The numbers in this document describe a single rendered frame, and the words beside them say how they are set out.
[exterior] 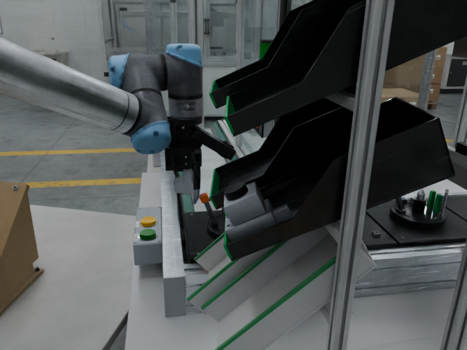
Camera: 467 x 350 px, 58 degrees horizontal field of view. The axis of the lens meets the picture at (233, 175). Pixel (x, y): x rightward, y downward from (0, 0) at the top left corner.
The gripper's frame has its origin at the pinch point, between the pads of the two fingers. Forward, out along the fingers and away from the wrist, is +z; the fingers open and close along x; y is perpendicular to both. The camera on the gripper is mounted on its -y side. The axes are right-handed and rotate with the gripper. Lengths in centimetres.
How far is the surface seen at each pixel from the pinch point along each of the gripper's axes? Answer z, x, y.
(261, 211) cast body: -18, 47, -4
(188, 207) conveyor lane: 11.5, -19.8, 1.0
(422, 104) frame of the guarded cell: -4, -81, -111
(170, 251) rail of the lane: 10.2, 6.6, 6.9
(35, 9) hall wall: -50, -804, 234
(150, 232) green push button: 9.0, -1.0, 11.5
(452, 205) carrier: 9, -6, -74
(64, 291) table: 20.3, 4.0, 31.9
